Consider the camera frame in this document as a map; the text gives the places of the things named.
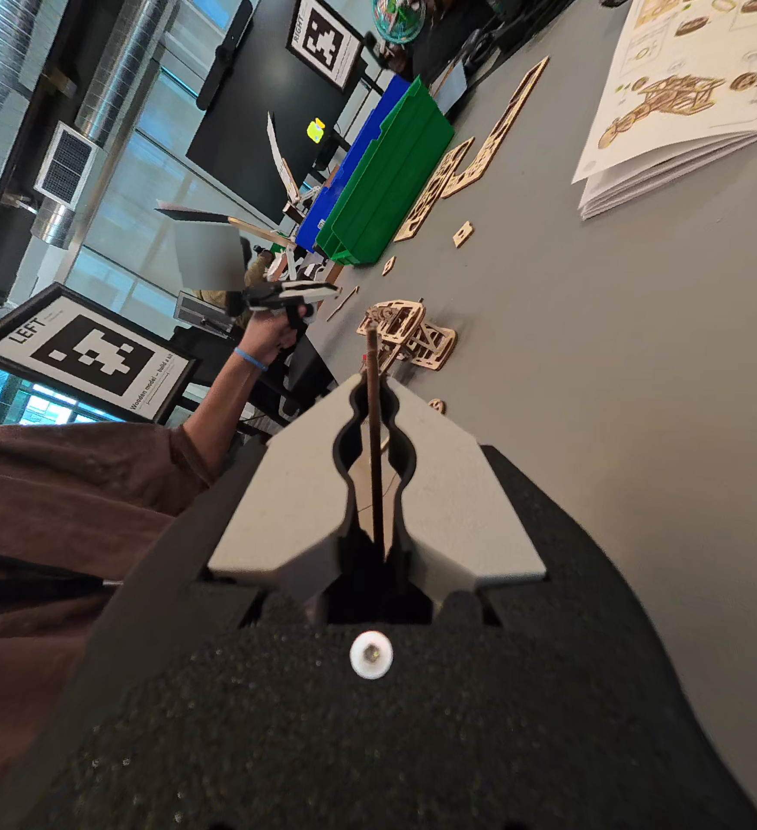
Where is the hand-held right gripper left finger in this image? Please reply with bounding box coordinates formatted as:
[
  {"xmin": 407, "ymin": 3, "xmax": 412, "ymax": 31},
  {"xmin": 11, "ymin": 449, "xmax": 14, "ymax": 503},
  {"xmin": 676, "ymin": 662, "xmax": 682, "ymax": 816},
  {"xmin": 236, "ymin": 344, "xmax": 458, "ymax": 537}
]
[{"xmin": 208, "ymin": 373, "xmax": 373, "ymax": 613}]

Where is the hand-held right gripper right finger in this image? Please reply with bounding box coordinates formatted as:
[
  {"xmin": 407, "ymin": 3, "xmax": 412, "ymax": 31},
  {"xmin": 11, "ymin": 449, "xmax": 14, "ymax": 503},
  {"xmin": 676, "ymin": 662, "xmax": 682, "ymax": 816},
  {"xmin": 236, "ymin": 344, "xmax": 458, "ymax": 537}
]
[{"xmin": 383, "ymin": 376, "xmax": 548, "ymax": 607}]

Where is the laser-cut wooden parts sheet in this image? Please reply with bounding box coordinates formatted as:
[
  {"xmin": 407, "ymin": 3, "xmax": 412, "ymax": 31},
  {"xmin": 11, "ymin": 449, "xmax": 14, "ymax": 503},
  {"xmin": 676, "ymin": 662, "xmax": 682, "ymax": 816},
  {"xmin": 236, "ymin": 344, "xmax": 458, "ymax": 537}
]
[{"xmin": 363, "ymin": 324, "xmax": 387, "ymax": 562}]

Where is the person's left forearm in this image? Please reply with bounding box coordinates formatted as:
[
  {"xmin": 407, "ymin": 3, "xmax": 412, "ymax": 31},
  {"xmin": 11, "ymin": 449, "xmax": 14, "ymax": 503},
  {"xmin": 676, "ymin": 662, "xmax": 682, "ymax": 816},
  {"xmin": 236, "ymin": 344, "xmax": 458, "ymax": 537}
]
[{"xmin": 180, "ymin": 353, "xmax": 269, "ymax": 484}]

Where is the person's left hand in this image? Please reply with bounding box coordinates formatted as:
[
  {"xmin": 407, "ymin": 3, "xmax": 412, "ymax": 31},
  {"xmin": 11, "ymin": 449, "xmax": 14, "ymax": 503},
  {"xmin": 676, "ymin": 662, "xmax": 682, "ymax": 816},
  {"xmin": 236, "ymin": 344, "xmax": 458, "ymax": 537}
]
[{"xmin": 239, "ymin": 311, "xmax": 308, "ymax": 372}]

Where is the thin wooden stick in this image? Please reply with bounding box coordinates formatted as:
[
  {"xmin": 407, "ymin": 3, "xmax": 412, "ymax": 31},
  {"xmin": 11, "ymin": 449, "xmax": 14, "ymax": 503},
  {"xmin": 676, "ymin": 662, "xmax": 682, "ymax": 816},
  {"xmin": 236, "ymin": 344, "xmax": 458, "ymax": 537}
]
[{"xmin": 325, "ymin": 285, "xmax": 360, "ymax": 323}]

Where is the small blue plastic bin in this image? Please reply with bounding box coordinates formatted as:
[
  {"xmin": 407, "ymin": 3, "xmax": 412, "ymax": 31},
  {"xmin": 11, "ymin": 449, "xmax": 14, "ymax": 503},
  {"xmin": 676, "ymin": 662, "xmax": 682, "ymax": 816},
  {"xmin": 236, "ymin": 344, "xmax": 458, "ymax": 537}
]
[{"xmin": 294, "ymin": 188, "xmax": 340, "ymax": 252}]

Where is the green plastic bin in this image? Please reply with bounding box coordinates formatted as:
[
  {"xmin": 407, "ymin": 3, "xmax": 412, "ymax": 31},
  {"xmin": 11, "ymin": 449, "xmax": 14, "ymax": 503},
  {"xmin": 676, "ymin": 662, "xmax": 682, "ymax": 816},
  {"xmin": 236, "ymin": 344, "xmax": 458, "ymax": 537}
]
[{"xmin": 313, "ymin": 74, "xmax": 456, "ymax": 267}]

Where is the wooden model assembly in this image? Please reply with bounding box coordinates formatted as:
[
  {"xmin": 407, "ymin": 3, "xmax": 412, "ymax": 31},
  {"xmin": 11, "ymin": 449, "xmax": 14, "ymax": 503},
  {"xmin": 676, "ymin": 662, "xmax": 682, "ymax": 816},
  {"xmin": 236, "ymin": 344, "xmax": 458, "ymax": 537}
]
[{"xmin": 355, "ymin": 298, "xmax": 458, "ymax": 372}]

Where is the large blue plastic bin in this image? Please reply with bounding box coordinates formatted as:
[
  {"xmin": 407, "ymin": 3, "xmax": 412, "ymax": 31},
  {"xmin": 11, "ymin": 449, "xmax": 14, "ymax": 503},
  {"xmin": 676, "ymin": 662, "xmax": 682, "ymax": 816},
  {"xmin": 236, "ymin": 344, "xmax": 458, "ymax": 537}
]
[{"xmin": 316, "ymin": 74, "xmax": 418, "ymax": 221}]

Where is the framed black-white marker sign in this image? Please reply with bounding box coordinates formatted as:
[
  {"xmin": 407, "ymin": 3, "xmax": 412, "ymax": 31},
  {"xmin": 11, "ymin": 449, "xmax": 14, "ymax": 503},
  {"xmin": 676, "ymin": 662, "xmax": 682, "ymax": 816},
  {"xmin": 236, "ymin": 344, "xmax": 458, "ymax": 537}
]
[
  {"xmin": 0, "ymin": 282, "xmax": 202, "ymax": 427},
  {"xmin": 285, "ymin": 0, "xmax": 366, "ymax": 96}
]

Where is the large black screen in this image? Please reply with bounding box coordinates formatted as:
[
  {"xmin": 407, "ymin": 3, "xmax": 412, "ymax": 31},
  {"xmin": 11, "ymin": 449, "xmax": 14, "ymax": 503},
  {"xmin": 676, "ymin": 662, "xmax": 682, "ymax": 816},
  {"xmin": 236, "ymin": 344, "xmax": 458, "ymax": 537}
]
[{"xmin": 185, "ymin": 0, "xmax": 382, "ymax": 187}]

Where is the white vent grille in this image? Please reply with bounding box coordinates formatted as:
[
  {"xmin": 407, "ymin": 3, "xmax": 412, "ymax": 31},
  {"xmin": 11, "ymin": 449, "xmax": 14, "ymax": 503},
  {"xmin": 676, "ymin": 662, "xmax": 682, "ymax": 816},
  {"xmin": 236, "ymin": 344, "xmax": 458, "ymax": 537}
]
[{"xmin": 33, "ymin": 122, "xmax": 105, "ymax": 208}]

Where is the person's brown shirt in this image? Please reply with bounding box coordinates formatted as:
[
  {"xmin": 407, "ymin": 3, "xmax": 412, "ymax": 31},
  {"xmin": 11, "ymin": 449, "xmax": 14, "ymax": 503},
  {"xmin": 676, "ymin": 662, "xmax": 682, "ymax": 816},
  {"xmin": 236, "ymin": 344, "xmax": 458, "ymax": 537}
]
[{"xmin": 0, "ymin": 418, "xmax": 224, "ymax": 830}]

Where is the black video bar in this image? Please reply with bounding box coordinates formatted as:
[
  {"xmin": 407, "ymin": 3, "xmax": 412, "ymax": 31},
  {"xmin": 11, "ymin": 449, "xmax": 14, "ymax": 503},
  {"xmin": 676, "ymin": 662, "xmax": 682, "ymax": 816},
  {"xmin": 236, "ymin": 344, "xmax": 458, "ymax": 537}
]
[{"xmin": 195, "ymin": 0, "xmax": 254, "ymax": 111}]

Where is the colourful globe ball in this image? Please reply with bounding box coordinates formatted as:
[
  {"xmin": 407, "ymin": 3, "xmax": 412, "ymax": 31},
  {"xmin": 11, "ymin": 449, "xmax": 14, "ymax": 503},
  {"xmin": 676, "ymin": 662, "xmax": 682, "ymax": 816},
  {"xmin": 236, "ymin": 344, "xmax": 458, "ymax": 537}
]
[{"xmin": 372, "ymin": 0, "xmax": 426, "ymax": 48}]

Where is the pile of black bags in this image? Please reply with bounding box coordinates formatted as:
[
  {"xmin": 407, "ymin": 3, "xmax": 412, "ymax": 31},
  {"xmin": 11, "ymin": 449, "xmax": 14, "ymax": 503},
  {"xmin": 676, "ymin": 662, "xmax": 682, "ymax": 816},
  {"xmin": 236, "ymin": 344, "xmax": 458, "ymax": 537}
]
[{"xmin": 463, "ymin": 0, "xmax": 577, "ymax": 69}]

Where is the white instruction booklet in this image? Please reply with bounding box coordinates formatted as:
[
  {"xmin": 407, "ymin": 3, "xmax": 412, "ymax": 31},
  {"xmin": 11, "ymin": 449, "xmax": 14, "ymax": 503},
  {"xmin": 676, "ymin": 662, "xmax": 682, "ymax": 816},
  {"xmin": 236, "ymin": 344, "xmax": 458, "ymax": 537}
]
[{"xmin": 572, "ymin": 0, "xmax": 757, "ymax": 221}]

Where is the empty wooden frame sheet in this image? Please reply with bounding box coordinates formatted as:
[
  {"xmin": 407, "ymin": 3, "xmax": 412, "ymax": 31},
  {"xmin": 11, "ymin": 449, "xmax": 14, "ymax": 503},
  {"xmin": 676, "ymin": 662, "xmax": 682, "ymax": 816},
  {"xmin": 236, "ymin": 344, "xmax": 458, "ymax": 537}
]
[{"xmin": 393, "ymin": 137, "xmax": 476, "ymax": 243}]

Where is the L-shaped empty wooden frame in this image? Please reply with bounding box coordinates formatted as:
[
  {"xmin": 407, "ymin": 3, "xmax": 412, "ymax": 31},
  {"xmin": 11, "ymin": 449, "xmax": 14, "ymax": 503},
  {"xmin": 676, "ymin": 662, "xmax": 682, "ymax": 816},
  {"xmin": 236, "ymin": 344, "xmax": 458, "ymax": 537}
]
[{"xmin": 440, "ymin": 56, "xmax": 551, "ymax": 198}]

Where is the black lanyard strap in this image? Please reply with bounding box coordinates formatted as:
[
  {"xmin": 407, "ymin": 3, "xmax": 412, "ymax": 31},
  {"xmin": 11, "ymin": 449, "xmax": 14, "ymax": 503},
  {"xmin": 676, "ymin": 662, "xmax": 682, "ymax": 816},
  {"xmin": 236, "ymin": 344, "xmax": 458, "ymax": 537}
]
[{"xmin": 0, "ymin": 564, "xmax": 126, "ymax": 594}]

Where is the silver air duct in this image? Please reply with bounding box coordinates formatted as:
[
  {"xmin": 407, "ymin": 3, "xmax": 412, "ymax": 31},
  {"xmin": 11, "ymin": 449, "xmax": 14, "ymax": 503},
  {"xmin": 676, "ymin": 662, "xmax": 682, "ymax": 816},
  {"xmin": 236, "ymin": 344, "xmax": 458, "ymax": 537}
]
[
  {"xmin": 28, "ymin": 0, "xmax": 181, "ymax": 250},
  {"xmin": 0, "ymin": 0, "xmax": 71, "ymax": 273}
]

